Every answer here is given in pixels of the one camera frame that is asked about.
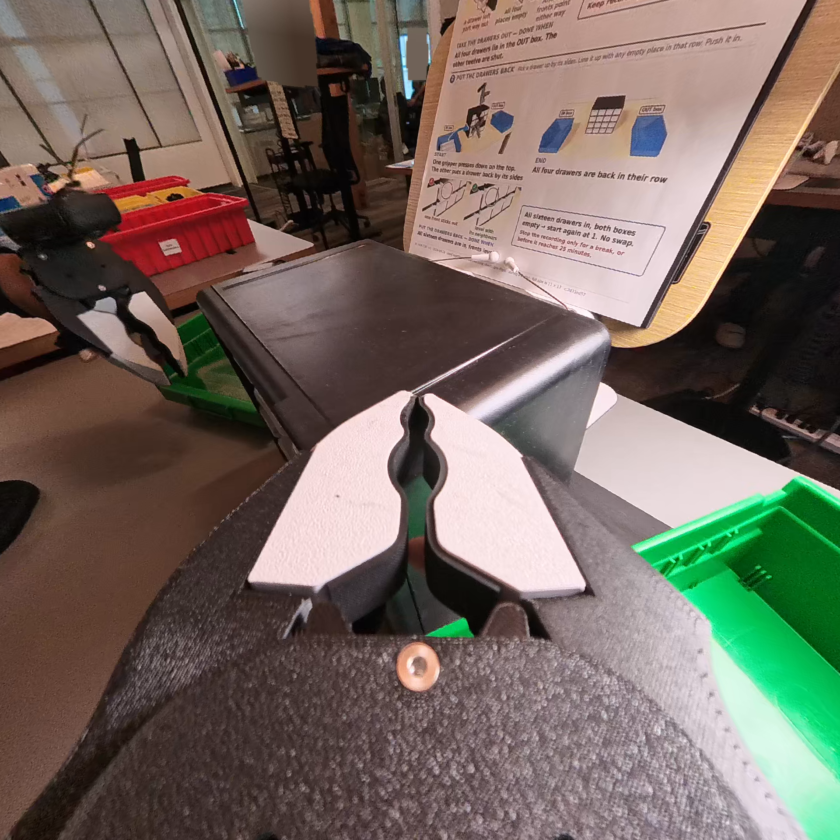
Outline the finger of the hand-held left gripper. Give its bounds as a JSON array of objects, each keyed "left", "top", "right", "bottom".
[
  {"left": 74, "top": 297, "right": 173, "bottom": 387},
  {"left": 126, "top": 287, "right": 189, "bottom": 378}
]

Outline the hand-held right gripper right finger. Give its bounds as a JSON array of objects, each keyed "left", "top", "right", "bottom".
[{"left": 420, "top": 392, "right": 587, "bottom": 621}]

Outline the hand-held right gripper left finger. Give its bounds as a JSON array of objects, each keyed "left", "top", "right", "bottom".
[{"left": 247, "top": 391, "right": 424, "bottom": 621}]

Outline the green plastic bin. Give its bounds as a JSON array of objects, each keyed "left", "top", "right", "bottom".
[
  {"left": 427, "top": 476, "right": 840, "bottom": 840},
  {"left": 156, "top": 311, "right": 267, "bottom": 429}
]

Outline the black drawer cabinet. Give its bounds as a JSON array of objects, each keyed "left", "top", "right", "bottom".
[{"left": 197, "top": 239, "right": 613, "bottom": 488}]

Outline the wooden standing desk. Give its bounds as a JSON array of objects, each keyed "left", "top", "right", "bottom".
[{"left": 226, "top": 66, "right": 376, "bottom": 217}]

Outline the wooden office desk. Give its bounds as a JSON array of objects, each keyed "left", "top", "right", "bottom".
[{"left": 764, "top": 134, "right": 840, "bottom": 212}]

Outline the person's left hand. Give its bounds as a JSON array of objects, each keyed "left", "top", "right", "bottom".
[{"left": 0, "top": 252, "right": 42, "bottom": 317}]

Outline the wipes canister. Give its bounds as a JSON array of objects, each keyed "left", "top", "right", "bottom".
[{"left": 0, "top": 164, "right": 55, "bottom": 215}]

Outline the large red plastic bin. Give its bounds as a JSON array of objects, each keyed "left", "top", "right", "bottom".
[{"left": 98, "top": 193, "right": 257, "bottom": 277}]

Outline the shallow red plastic bin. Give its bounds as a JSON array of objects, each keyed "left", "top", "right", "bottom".
[{"left": 98, "top": 175, "right": 192, "bottom": 202}]

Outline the yellow plastic bin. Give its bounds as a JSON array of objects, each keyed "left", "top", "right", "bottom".
[{"left": 113, "top": 187, "right": 205, "bottom": 214}]

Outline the dark dried plant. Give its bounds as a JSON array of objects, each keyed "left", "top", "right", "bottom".
[{"left": 38, "top": 115, "right": 107, "bottom": 193}]

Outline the beige side table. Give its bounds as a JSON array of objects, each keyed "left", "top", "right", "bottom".
[{"left": 0, "top": 218, "right": 316, "bottom": 370}]

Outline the white board stand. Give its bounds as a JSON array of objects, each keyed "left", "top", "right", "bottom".
[{"left": 583, "top": 384, "right": 618, "bottom": 429}]

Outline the person's black clothing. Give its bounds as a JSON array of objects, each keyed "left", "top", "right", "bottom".
[{"left": 0, "top": 479, "right": 42, "bottom": 553}]

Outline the black office chair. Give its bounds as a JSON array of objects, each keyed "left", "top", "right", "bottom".
[{"left": 274, "top": 98, "right": 372, "bottom": 245}]

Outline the hanging paper sign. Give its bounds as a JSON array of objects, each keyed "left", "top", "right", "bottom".
[{"left": 265, "top": 80, "right": 300, "bottom": 140}]

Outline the white power strip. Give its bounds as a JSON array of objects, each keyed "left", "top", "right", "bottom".
[{"left": 748, "top": 402, "right": 840, "bottom": 455}]

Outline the black bag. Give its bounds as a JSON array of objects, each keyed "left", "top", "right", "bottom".
[{"left": 315, "top": 36, "right": 374, "bottom": 70}]

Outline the printed instruction sheet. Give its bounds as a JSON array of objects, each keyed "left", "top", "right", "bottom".
[{"left": 407, "top": 0, "right": 812, "bottom": 328}]

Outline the wooden sheet board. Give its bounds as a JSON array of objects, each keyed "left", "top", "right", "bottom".
[{"left": 400, "top": 0, "right": 840, "bottom": 349}]

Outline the thin cord with white ends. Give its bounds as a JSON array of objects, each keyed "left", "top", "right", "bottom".
[{"left": 430, "top": 251, "right": 589, "bottom": 311}]

